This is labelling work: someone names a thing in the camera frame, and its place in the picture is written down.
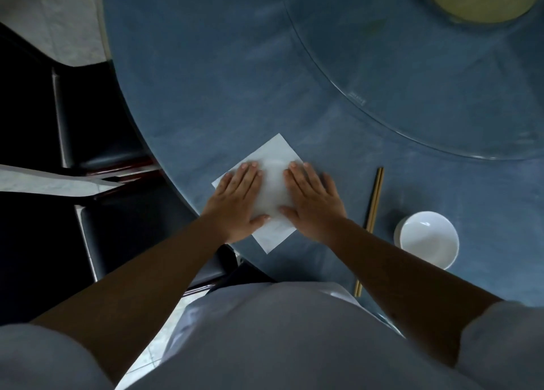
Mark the wooden chopstick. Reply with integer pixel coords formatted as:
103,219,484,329
358,167,385,298
354,167,381,297

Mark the person's right forearm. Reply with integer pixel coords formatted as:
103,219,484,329
326,218,505,368

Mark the person's left forearm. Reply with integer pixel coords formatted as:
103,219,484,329
31,213,231,385

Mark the person's white shirt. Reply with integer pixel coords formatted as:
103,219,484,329
0,281,544,390

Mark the white paper napkin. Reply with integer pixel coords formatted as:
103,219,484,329
212,133,305,255

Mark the black leather chair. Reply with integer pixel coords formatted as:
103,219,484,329
74,180,239,295
51,60,159,179

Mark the person's left hand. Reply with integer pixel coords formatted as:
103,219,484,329
201,162,271,244

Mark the round glass turntable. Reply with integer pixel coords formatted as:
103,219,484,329
282,0,544,161

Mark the white ceramic bowl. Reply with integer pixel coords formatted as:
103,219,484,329
394,211,460,271

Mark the person's right hand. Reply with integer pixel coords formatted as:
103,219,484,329
278,161,348,237

